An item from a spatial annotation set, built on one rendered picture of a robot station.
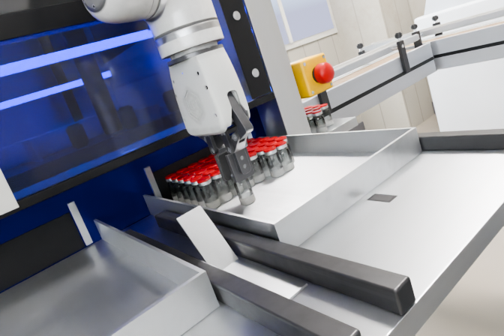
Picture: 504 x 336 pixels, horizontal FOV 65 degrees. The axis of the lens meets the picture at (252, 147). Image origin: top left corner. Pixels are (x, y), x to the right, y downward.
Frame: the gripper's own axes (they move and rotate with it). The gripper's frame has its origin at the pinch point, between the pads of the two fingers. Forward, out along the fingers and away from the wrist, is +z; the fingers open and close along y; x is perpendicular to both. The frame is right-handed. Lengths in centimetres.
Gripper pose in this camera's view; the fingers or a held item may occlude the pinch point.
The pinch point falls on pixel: (234, 163)
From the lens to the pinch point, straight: 54.2
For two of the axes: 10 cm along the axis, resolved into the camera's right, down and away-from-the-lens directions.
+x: 7.4, -3.8, 5.5
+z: 3.2, 9.2, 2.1
